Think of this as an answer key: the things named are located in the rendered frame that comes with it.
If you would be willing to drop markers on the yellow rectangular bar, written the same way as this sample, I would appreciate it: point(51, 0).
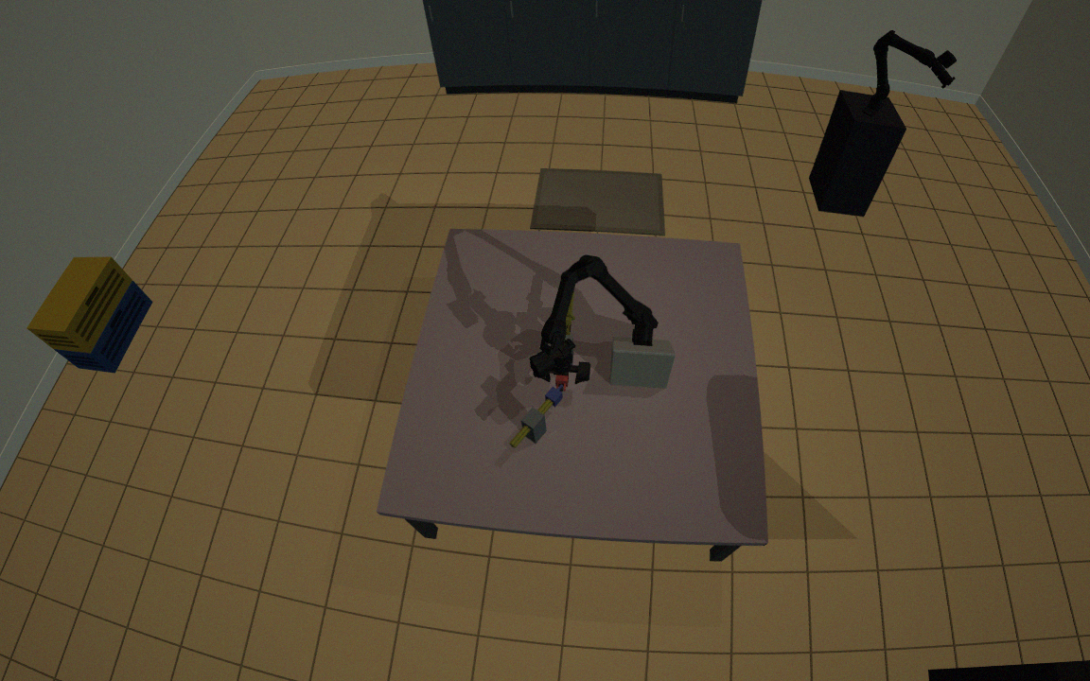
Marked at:
point(570, 318)

